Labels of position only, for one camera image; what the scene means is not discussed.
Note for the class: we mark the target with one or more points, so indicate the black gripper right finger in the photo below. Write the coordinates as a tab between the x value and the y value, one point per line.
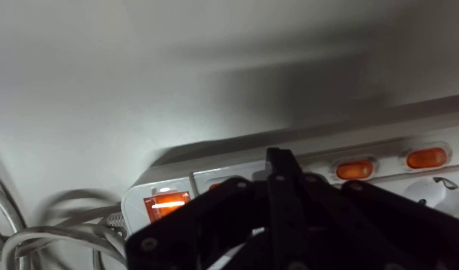
370	226

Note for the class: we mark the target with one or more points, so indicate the white power strip orange switches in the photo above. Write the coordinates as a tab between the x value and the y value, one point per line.
314	145

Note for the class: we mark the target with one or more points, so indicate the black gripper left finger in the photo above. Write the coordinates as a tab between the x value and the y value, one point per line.
205	220

